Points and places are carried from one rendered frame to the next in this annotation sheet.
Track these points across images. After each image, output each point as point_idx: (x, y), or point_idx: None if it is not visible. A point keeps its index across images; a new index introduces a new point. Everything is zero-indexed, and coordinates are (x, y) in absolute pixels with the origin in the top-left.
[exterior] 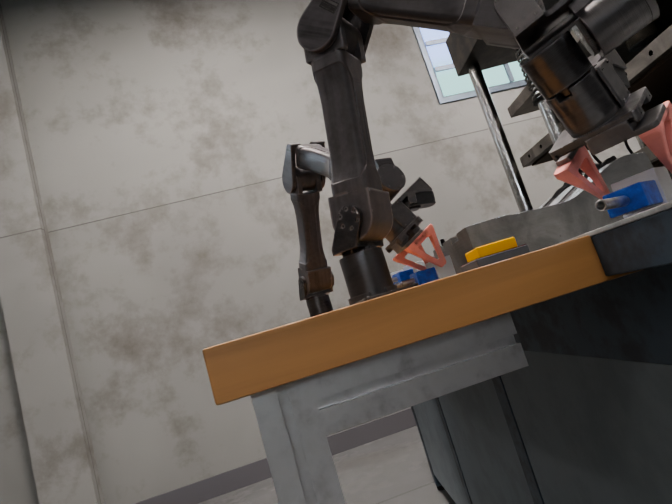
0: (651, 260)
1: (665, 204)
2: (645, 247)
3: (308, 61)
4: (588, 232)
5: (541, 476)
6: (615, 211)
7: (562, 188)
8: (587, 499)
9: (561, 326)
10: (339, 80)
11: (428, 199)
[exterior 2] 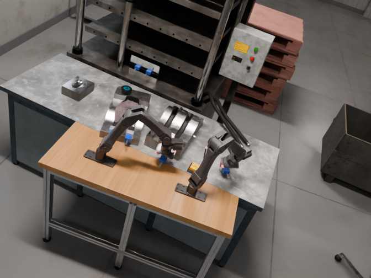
0: (245, 204)
1: (252, 203)
2: (245, 203)
3: (214, 153)
4: (239, 197)
5: None
6: (224, 173)
7: (173, 110)
8: None
9: None
10: (215, 158)
11: None
